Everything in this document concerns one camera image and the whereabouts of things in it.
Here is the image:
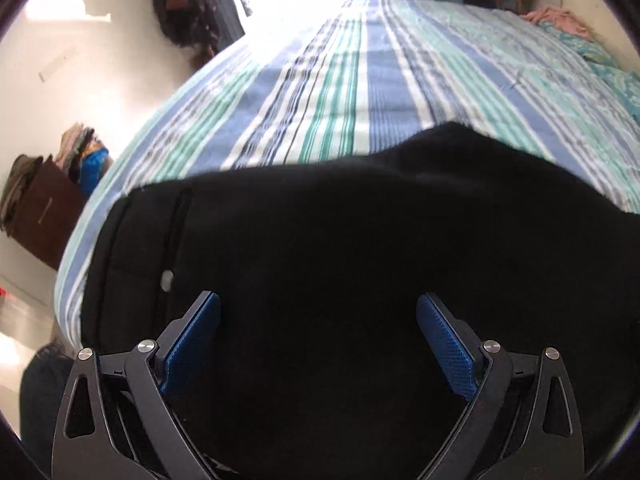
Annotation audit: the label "striped blue green bedsheet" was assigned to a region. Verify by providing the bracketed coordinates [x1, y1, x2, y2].
[54, 0, 639, 347]

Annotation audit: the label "folded clothes stack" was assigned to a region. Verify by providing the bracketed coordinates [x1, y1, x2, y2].
[53, 122, 113, 197]

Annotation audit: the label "black pants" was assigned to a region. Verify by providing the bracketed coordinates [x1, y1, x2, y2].
[80, 122, 639, 479]

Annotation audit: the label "teal floral pillow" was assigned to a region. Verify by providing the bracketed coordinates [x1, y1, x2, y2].
[537, 21, 640, 122]

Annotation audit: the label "cream pillow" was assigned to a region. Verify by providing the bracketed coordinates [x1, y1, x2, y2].
[561, 0, 615, 28]

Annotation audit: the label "brown wooden cabinet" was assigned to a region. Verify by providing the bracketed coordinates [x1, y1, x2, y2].
[6, 157, 87, 270]

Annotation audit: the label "pink cloth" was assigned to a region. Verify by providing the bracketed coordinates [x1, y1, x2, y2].
[522, 6, 594, 42]

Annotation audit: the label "dark hanging bags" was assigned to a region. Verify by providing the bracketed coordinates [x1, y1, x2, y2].
[153, 0, 245, 70]

